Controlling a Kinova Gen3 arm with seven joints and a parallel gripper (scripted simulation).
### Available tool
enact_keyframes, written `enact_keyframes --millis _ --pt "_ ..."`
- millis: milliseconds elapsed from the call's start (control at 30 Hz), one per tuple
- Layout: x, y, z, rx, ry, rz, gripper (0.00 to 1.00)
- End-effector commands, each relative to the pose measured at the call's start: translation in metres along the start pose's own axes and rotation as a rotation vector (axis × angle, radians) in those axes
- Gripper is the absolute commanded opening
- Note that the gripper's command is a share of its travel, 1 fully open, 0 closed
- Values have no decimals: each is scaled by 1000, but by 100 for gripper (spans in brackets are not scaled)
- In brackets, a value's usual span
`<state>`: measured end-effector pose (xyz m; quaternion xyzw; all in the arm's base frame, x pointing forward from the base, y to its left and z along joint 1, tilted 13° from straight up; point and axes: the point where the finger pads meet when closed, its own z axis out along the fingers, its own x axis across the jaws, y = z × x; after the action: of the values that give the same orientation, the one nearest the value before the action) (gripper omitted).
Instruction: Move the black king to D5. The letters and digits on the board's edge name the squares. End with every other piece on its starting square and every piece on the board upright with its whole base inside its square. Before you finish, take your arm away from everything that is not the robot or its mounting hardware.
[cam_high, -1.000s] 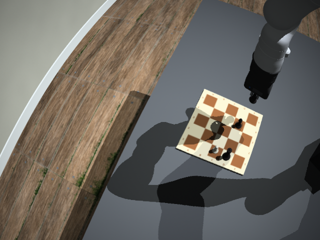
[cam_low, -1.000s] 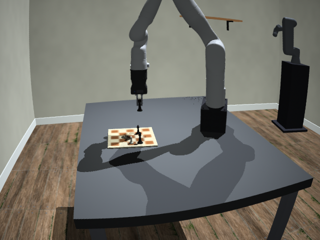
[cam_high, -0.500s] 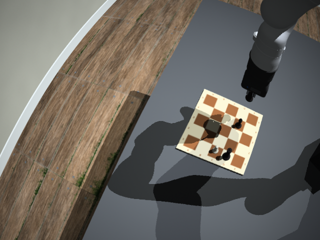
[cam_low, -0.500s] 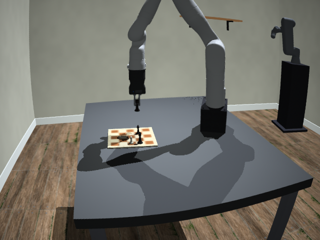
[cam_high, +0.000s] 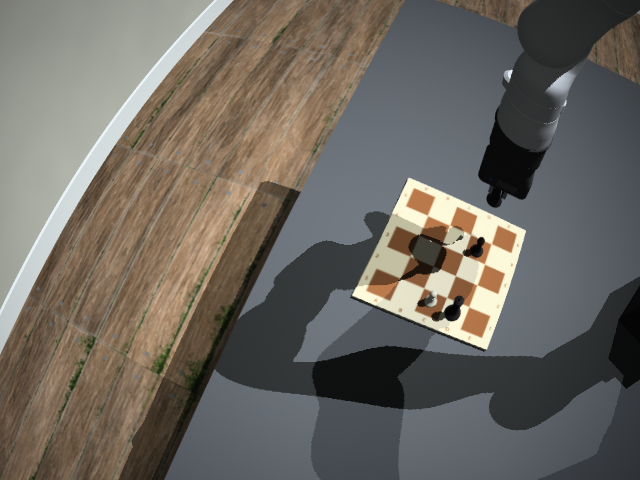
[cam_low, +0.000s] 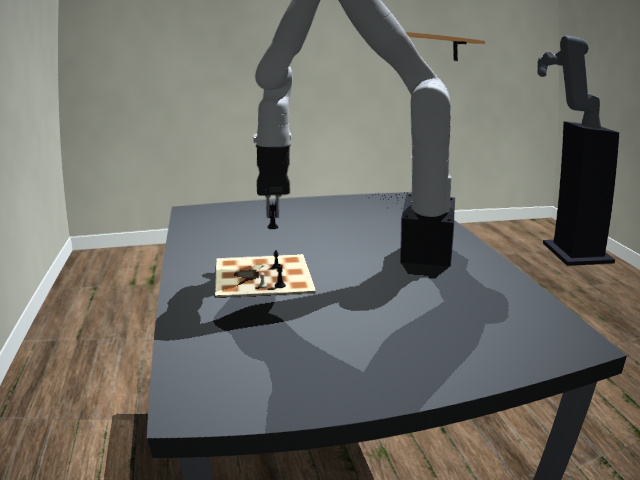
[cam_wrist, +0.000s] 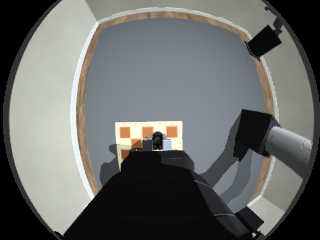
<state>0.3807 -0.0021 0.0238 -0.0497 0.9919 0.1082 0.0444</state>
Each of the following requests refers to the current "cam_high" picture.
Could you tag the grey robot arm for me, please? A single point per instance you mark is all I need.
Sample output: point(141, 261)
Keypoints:
point(555, 33)

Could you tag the white pawn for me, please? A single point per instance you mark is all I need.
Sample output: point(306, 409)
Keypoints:
point(430, 300)

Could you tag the black chess piece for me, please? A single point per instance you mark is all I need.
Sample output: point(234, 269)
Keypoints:
point(476, 249)
point(494, 199)
point(452, 313)

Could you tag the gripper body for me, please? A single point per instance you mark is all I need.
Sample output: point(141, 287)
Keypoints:
point(519, 143)

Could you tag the cream and brown chessboard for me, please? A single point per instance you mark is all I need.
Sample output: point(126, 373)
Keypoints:
point(426, 246)

